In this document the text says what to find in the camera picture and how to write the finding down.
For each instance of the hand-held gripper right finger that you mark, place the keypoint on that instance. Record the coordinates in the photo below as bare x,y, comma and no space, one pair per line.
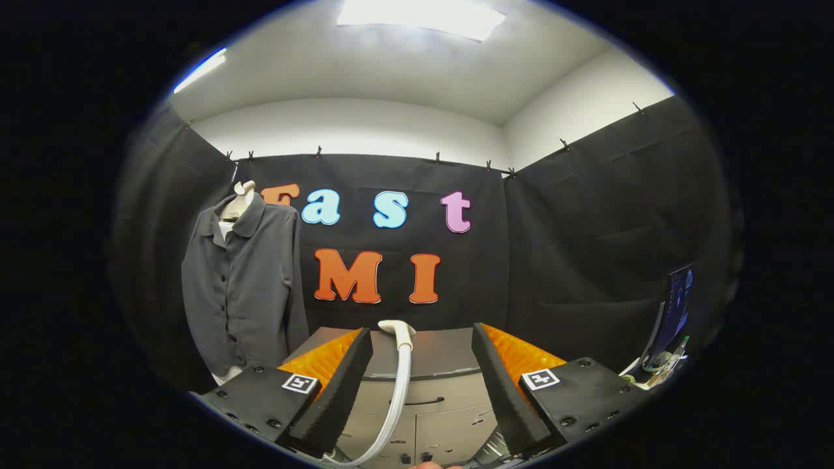
505,397

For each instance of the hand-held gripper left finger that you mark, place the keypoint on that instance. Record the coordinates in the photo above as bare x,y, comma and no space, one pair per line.
339,404

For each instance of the dark grey button shirt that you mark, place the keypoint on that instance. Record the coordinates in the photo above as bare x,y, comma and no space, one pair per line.
254,293

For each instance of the cream clothes hanger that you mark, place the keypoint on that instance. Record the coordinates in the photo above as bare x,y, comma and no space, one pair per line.
244,190

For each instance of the grey cabinet with drawers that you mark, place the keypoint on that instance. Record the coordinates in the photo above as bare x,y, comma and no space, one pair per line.
433,355

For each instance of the black backdrop cloth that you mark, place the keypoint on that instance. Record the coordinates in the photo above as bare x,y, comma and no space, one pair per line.
586,247

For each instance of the small ceiling light panel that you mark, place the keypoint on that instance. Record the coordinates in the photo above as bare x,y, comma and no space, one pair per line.
201,69

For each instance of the large ceiling light panel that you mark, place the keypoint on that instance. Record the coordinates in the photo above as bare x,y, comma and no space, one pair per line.
423,16

